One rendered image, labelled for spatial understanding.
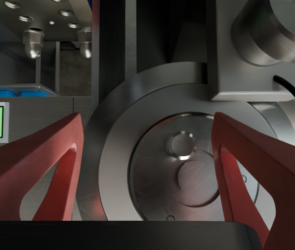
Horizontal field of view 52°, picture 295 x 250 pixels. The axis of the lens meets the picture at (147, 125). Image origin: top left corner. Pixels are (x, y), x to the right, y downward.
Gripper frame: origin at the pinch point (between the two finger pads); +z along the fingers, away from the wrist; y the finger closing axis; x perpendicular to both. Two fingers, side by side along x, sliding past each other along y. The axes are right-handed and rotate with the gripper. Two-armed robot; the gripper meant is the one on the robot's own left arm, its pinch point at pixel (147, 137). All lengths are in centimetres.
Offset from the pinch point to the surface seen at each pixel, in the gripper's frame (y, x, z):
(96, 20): 3.5, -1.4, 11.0
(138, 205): 0.5, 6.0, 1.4
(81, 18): 9.3, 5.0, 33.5
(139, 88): 0.5, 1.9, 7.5
